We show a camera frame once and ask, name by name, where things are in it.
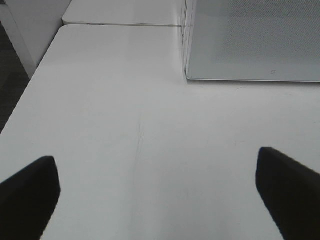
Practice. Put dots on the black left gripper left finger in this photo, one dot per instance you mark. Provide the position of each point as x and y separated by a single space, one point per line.
28 199

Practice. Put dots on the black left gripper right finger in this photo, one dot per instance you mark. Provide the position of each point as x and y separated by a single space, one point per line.
291 193

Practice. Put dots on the white microwave oven body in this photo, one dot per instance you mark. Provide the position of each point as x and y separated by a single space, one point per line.
188 13

